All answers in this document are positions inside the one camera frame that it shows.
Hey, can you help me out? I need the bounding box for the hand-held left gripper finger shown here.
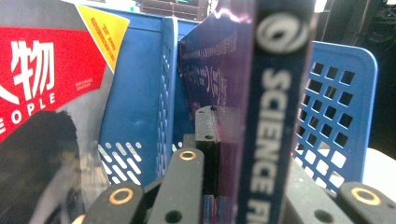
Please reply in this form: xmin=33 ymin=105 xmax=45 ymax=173
xmin=194 ymin=105 xmax=221 ymax=198

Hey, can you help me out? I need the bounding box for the blue plastic file rack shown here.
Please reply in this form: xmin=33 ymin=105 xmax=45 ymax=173
xmin=76 ymin=4 xmax=379 ymax=195

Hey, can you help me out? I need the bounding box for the red title portrait magazine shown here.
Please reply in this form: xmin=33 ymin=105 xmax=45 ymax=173
xmin=0 ymin=0 xmax=131 ymax=224

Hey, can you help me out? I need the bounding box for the purple science fiction book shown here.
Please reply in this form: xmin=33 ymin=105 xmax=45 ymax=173
xmin=177 ymin=0 xmax=319 ymax=224

